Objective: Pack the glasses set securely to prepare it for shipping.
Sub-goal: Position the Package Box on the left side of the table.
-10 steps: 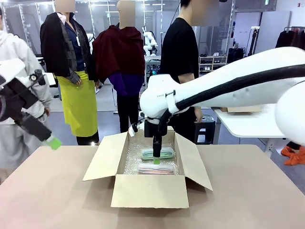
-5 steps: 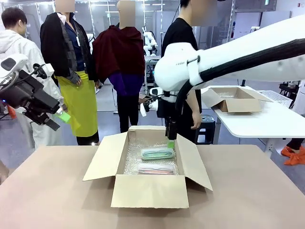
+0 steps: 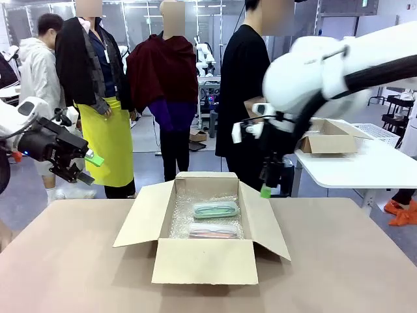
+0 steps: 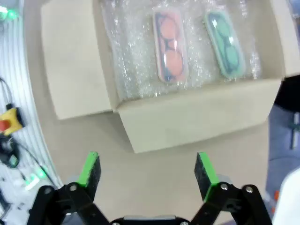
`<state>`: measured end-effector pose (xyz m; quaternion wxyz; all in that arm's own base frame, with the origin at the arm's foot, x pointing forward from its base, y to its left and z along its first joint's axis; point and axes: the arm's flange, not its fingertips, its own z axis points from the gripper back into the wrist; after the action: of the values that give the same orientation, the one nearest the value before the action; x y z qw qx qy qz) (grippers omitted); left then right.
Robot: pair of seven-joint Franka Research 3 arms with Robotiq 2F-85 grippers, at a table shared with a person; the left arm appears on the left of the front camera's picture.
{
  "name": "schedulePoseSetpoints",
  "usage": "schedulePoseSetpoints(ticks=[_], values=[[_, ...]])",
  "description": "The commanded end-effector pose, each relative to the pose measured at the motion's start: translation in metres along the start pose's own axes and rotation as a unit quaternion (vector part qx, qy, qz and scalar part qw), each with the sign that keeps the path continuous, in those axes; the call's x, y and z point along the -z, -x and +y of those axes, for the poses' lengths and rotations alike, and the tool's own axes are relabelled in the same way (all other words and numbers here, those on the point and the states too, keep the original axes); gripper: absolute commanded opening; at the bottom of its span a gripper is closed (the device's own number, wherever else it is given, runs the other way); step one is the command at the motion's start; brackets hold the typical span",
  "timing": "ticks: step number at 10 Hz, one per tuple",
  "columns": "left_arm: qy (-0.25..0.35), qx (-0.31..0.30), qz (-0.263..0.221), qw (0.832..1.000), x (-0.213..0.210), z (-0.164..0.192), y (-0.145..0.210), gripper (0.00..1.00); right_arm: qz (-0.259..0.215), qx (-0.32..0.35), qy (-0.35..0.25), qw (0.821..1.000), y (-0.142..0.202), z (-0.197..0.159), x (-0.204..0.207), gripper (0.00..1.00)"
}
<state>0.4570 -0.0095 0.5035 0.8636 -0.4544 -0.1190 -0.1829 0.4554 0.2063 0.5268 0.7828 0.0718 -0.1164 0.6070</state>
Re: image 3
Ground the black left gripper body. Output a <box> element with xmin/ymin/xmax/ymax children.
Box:
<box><xmin>20</xmin><ymin>117</ymin><xmax>89</xmax><ymax>164</ymax></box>

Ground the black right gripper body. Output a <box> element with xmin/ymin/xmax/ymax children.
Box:
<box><xmin>261</xmin><ymin>119</ymin><xmax>296</xmax><ymax>161</ymax></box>

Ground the mint green glasses case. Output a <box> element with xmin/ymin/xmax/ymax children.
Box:
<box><xmin>192</xmin><ymin>201</ymin><xmax>238</xmax><ymax>219</ymax></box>

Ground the open cardboard shipping box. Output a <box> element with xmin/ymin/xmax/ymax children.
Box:
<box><xmin>112</xmin><ymin>171</ymin><xmax>292</xmax><ymax>285</ymax></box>

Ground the mannequin with yellow skirt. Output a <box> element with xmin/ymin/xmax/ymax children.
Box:
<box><xmin>54</xmin><ymin>0</ymin><xmax>137</xmax><ymax>198</ymax></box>

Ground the small open cardboard box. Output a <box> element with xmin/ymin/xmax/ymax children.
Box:
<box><xmin>298</xmin><ymin>117</ymin><xmax>359</xmax><ymax>155</ymax></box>

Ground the white side table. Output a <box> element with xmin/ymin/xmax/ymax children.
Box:
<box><xmin>294</xmin><ymin>136</ymin><xmax>417</xmax><ymax>216</ymax></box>

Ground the grey plastic stool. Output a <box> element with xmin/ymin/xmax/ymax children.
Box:
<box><xmin>208</xmin><ymin>110</ymin><xmax>220</xmax><ymax>138</ymax></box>

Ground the person in black t-shirt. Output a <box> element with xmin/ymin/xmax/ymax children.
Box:
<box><xmin>214</xmin><ymin>0</ymin><xmax>297</xmax><ymax>193</ymax></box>

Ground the person in white hoodie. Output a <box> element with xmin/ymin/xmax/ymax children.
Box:
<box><xmin>18</xmin><ymin>12</ymin><xmax>98</xmax><ymax>205</ymax></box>

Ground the cardboard box on floor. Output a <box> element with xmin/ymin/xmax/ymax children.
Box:
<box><xmin>190</xmin><ymin>128</ymin><xmax>209</xmax><ymax>143</ymax></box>

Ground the clear bubble wrap sheet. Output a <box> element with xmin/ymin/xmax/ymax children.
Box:
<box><xmin>168</xmin><ymin>192</ymin><xmax>245</xmax><ymax>241</ymax></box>

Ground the white plastic mesh basket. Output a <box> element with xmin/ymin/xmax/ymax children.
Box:
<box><xmin>353</xmin><ymin>123</ymin><xmax>401</xmax><ymax>149</ymax></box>

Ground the mannequin with maroon hoodie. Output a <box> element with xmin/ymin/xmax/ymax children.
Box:
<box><xmin>126</xmin><ymin>0</ymin><xmax>199</xmax><ymax>183</ymax></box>

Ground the black corrugated right arm sleeve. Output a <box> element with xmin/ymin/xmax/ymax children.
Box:
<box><xmin>295</xmin><ymin>53</ymin><xmax>417</xmax><ymax>138</ymax></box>

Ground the black utility cart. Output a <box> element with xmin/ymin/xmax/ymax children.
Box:
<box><xmin>381</xmin><ymin>94</ymin><xmax>416</xmax><ymax>140</ymax></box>

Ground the orange crumpled cloth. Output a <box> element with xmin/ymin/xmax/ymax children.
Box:
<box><xmin>384</xmin><ymin>198</ymin><xmax>417</xmax><ymax>226</ymax></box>

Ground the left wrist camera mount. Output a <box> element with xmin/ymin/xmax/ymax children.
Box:
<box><xmin>53</xmin><ymin>106</ymin><xmax>81</xmax><ymax>132</ymax></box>

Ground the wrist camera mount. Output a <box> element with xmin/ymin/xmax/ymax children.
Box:
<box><xmin>53</xmin><ymin>106</ymin><xmax>81</xmax><ymax>132</ymax></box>
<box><xmin>231</xmin><ymin>121</ymin><xmax>265</xmax><ymax>144</ymax></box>

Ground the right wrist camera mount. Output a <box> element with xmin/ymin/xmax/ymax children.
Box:
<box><xmin>231</xmin><ymin>121</ymin><xmax>265</xmax><ymax>144</ymax></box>

